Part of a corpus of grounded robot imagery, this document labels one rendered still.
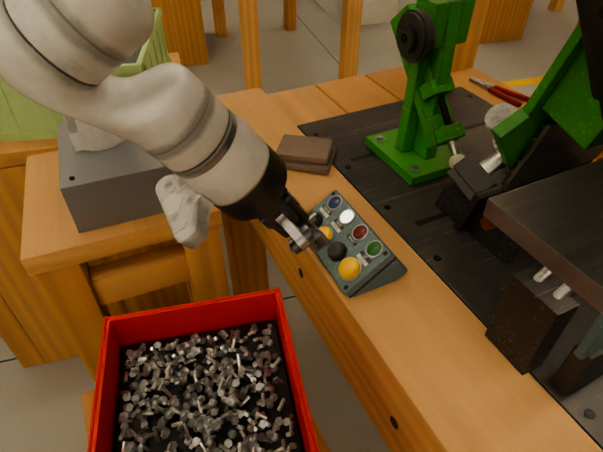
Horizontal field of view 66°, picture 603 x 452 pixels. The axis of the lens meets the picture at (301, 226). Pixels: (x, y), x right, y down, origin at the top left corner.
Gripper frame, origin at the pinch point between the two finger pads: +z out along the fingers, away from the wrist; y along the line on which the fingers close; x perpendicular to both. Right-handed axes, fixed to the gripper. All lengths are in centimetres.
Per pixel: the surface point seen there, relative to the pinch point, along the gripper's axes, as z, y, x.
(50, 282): -1, 30, 40
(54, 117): -3, 77, 32
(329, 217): 9.7, 9.0, -2.2
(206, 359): 1.8, -1.7, 19.2
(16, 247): 13, 77, 68
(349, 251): 9.7, 2.2, -1.4
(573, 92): 4.2, -5.5, -30.6
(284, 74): 145, 257, -30
